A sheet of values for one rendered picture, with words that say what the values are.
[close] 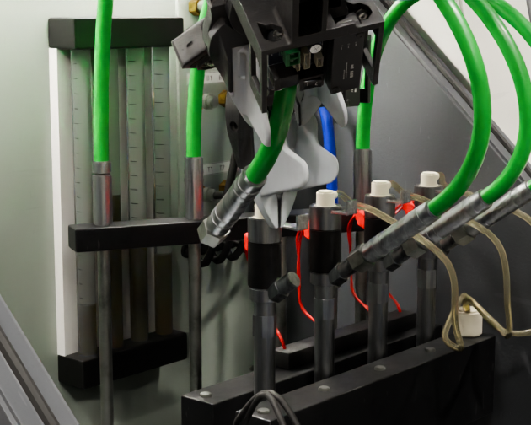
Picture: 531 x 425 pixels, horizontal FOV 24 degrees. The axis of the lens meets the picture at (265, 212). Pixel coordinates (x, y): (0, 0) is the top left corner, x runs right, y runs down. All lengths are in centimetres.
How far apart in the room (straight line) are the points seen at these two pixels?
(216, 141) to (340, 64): 68
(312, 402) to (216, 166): 42
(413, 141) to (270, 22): 63
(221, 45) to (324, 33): 9
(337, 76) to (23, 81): 53
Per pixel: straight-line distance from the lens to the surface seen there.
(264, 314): 101
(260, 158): 81
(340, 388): 106
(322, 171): 95
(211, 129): 135
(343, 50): 68
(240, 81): 76
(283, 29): 67
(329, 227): 106
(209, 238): 90
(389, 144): 130
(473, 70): 96
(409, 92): 128
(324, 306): 107
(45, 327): 123
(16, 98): 118
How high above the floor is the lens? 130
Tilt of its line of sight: 9 degrees down
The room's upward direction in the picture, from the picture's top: straight up
